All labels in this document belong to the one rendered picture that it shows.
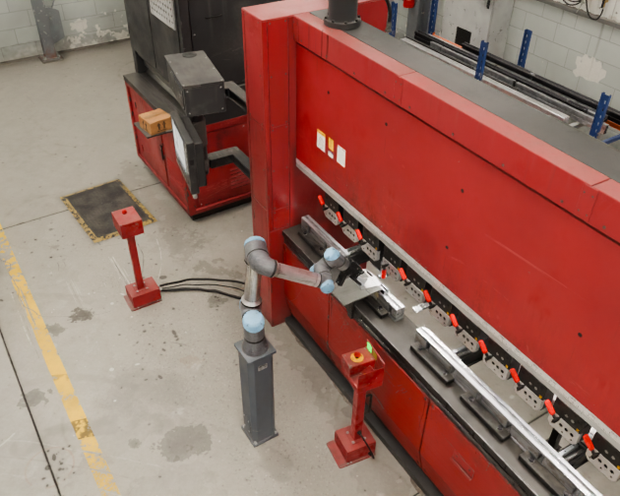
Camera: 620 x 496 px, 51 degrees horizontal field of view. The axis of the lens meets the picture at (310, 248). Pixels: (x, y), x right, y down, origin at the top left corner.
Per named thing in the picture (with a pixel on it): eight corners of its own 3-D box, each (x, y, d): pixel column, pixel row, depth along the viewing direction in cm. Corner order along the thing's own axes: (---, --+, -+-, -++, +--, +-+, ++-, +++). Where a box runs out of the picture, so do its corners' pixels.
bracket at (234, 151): (206, 162, 454) (205, 154, 449) (237, 154, 464) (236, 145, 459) (230, 189, 427) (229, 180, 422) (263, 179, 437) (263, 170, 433)
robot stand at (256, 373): (254, 448, 403) (248, 363, 355) (240, 427, 414) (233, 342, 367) (279, 435, 410) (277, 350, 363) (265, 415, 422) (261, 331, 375)
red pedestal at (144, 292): (123, 296, 511) (103, 210, 460) (154, 285, 521) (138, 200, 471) (131, 312, 498) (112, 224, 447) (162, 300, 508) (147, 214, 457)
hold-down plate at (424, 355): (409, 348, 351) (409, 344, 350) (417, 344, 354) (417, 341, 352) (446, 386, 331) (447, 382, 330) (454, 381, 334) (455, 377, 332)
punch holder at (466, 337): (453, 335, 318) (459, 310, 308) (466, 329, 322) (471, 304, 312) (474, 354, 308) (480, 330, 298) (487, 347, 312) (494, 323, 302)
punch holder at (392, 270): (381, 268, 359) (384, 244, 348) (394, 263, 362) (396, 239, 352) (398, 283, 349) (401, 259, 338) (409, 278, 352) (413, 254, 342)
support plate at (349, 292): (326, 287, 373) (326, 286, 372) (363, 273, 384) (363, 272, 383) (343, 306, 361) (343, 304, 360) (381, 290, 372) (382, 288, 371)
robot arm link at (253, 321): (244, 343, 353) (243, 326, 345) (241, 326, 364) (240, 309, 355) (266, 341, 355) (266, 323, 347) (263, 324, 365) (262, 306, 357)
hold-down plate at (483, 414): (459, 399, 325) (460, 395, 323) (466, 395, 327) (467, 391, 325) (502, 443, 304) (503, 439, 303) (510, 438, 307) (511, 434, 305)
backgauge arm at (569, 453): (541, 470, 308) (548, 453, 300) (629, 414, 335) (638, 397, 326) (554, 483, 303) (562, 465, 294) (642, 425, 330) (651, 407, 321)
